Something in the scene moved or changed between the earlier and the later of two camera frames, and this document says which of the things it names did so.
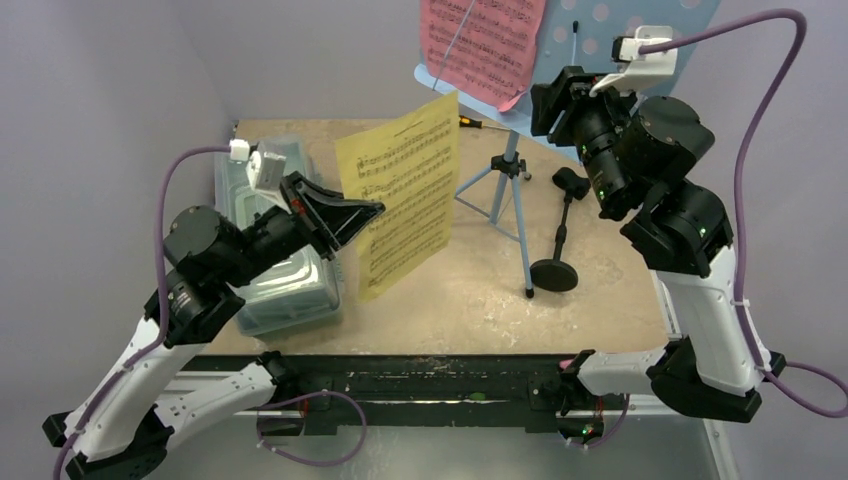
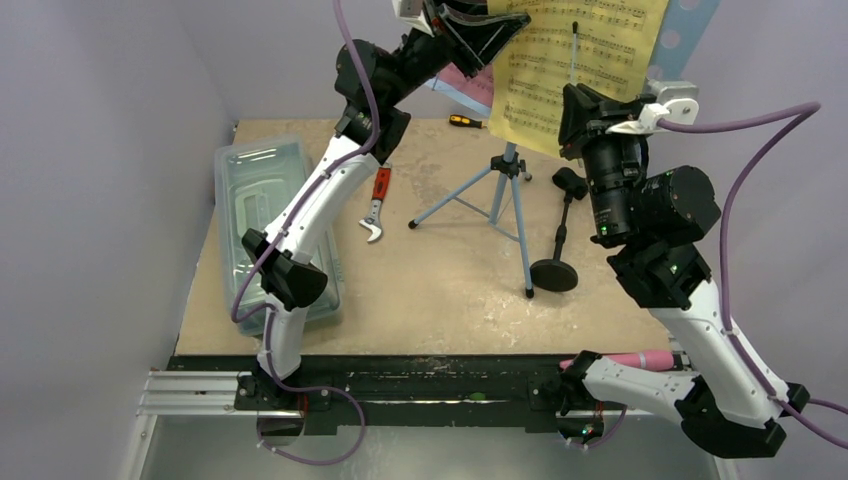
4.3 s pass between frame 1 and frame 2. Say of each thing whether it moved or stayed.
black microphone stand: stayed
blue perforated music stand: moved
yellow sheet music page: moved
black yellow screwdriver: stayed
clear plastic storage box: stayed
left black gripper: moved
